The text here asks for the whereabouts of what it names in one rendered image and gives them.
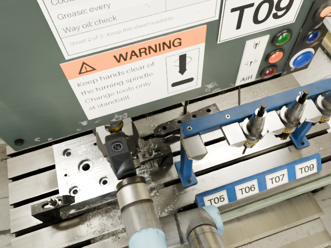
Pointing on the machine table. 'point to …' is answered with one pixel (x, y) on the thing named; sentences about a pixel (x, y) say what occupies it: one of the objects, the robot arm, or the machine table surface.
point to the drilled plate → (70, 165)
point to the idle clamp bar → (182, 122)
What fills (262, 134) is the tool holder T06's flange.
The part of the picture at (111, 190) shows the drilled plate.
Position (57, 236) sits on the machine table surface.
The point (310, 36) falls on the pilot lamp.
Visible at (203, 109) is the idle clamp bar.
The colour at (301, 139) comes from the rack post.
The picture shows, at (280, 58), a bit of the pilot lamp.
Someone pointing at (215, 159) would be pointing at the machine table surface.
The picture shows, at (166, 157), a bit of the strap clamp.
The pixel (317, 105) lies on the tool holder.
